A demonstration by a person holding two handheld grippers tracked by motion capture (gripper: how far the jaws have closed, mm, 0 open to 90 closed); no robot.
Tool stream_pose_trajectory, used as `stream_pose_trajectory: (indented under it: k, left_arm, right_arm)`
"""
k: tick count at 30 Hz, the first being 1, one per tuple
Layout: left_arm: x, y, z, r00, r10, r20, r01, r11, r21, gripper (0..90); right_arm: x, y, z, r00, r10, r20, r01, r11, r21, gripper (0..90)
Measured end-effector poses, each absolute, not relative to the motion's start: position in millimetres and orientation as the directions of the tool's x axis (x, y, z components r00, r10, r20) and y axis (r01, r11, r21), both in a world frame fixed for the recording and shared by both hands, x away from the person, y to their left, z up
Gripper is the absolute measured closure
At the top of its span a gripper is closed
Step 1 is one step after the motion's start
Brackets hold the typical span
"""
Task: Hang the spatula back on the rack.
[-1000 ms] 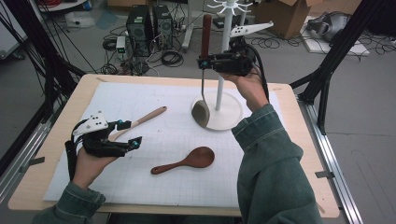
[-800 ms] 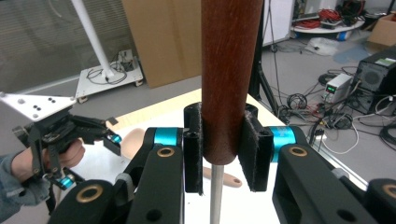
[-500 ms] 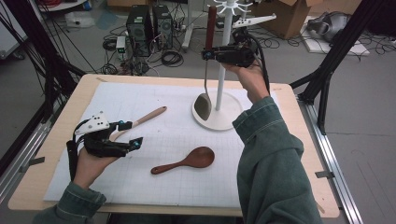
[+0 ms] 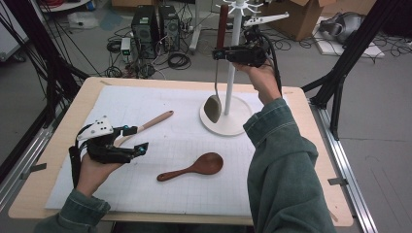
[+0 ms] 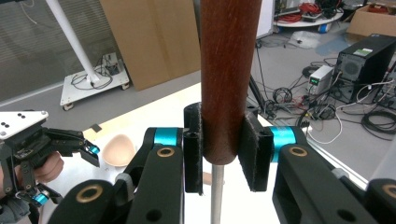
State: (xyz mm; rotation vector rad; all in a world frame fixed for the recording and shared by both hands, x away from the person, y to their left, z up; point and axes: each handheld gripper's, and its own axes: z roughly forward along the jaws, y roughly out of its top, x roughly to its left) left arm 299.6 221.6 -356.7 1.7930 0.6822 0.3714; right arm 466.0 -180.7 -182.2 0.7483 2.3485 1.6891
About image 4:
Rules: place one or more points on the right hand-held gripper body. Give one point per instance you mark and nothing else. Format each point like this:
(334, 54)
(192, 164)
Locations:
(249, 55)

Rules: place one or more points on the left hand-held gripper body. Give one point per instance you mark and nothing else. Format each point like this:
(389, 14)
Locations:
(97, 129)

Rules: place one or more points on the beige wooden spoon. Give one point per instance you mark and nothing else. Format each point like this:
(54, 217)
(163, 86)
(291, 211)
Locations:
(157, 119)

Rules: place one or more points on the white utensil rack stand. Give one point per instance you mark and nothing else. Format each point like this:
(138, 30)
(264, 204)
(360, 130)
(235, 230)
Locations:
(230, 93)

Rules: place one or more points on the dark brown wooden spoon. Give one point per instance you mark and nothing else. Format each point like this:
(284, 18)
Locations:
(207, 163)

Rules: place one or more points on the person's right hand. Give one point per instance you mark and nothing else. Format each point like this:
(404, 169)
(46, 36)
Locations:
(262, 82)

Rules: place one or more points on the person's left hand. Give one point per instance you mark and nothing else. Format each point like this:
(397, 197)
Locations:
(92, 176)

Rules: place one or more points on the white stand leg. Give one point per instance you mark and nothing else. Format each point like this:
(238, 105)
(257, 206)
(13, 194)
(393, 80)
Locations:
(195, 32)

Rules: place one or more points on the black computer tower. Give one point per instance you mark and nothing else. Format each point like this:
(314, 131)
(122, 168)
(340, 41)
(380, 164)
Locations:
(169, 27)
(144, 30)

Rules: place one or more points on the large cardboard box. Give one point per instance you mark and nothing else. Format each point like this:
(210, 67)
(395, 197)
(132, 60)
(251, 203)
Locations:
(301, 22)

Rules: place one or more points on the white grid mat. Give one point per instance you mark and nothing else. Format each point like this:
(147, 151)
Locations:
(194, 197)

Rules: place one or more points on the power supply box with green display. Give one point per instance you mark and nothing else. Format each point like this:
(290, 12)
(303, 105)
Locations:
(125, 45)

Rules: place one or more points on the brown cardboard box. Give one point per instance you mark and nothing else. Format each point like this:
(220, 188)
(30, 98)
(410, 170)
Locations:
(129, 2)

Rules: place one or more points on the clear plastic bag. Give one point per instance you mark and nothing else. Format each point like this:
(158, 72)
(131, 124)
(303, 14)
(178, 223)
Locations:
(82, 20)

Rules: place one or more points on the white board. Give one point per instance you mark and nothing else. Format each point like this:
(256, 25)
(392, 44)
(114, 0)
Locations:
(372, 51)

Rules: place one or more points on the white cabinet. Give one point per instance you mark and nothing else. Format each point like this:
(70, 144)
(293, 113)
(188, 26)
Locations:
(9, 35)

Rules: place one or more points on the round white table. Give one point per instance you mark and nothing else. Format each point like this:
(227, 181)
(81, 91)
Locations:
(64, 5)

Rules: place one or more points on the grey metal bracket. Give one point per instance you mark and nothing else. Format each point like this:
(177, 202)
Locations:
(35, 168)
(338, 181)

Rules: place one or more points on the aluminium rail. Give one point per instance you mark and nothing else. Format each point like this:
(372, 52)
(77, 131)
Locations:
(22, 161)
(350, 168)

